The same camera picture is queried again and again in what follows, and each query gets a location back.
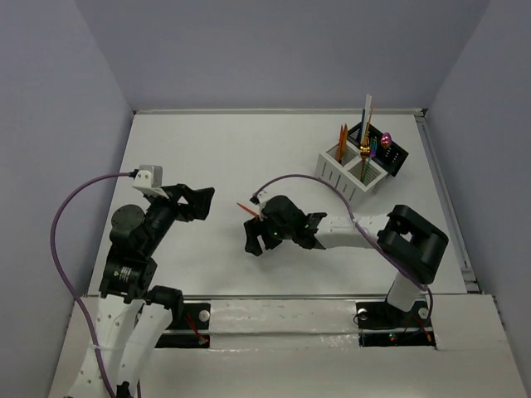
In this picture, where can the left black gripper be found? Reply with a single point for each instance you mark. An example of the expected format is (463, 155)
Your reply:
(184, 201)

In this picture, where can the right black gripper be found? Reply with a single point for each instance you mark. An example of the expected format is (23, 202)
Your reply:
(253, 229)

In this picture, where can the orange plastic spoon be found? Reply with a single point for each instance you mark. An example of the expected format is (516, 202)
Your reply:
(248, 210)

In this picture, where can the gold metal knife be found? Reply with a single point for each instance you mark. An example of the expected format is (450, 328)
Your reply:
(345, 144)

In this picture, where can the gold metal fork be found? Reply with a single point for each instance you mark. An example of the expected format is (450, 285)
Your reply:
(365, 151)

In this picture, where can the gold metal spoon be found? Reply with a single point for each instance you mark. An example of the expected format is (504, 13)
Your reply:
(386, 141)

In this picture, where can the gold chopstick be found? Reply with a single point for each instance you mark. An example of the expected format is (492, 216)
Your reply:
(367, 124)

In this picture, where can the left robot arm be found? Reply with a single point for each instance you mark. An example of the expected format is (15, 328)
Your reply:
(132, 313)

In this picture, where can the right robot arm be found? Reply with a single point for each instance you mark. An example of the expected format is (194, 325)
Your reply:
(408, 241)

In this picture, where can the white utensil container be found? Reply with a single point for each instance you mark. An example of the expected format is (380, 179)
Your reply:
(354, 179)

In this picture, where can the black utensil container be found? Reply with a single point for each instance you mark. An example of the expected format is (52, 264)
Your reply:
(389, 159)

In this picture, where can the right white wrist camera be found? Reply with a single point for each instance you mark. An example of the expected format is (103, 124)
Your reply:
(260, 198)

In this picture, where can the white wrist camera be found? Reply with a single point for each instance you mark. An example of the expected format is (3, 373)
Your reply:
(260, 198)
(148, 179)

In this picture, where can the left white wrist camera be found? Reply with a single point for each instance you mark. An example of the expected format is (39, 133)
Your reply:
(148, 179)

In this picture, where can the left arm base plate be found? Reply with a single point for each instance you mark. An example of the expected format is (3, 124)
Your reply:
(191, 331)

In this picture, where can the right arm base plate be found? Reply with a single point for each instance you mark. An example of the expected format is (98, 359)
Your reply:
(381, 325)

